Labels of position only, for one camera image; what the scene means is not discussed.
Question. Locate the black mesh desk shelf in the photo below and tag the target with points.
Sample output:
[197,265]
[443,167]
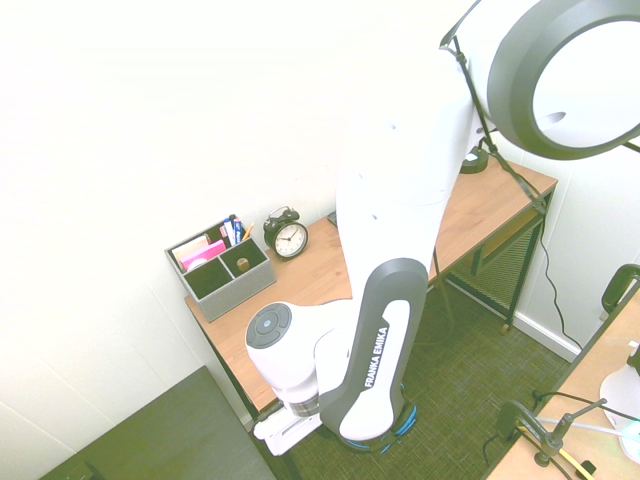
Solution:
[505,270]

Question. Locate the small wooden cork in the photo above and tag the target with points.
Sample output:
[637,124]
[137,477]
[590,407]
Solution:
[243,264]

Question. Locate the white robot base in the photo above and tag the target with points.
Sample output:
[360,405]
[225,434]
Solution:
[622,395]

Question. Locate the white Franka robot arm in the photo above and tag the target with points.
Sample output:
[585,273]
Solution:
[395,210]

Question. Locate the pink sticky note pad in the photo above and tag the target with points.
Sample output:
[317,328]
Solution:
[202,252]

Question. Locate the black and blue headphone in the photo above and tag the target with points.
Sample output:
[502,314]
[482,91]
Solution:
[410,417]

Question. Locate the blue and white markers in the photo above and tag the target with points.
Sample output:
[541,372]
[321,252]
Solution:
[231,230]

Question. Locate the beige notepad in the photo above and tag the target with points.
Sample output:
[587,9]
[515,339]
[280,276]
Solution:
[192,246]

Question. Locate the grey desk organizer box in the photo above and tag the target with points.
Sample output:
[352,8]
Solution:
[235,292]

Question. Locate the grey camera stand arm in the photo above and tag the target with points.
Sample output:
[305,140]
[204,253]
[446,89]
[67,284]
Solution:
[555,440]

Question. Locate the orange pencil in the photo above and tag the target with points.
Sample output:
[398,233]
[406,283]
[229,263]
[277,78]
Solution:
[247,232]

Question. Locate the black twin-bell alarm clock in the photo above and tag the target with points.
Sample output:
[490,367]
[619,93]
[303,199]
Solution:
[287,237]

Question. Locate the black C-clamp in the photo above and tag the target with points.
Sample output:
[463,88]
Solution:
[512,420]

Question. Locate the black table clamp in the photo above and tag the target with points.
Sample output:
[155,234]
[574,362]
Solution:
[614,290]

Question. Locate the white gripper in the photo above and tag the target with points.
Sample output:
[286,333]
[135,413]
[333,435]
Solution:
[285,432]

